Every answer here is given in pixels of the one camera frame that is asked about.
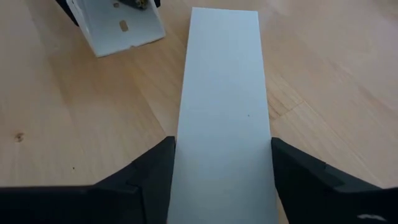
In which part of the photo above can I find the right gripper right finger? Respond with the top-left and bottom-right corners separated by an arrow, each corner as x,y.
271,137 -> 398,224

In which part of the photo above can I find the white duct cover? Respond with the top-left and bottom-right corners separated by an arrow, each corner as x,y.
167,6 -> 279,224

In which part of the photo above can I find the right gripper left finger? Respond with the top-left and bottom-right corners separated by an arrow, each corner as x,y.
0,136 -> 177,224

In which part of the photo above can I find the white slotted cable duct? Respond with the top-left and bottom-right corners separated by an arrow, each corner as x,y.
65,0 -> 166,58

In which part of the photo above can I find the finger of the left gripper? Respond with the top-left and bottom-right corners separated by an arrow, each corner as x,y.
118,0 -> 161,10
55,0 -> 80,27

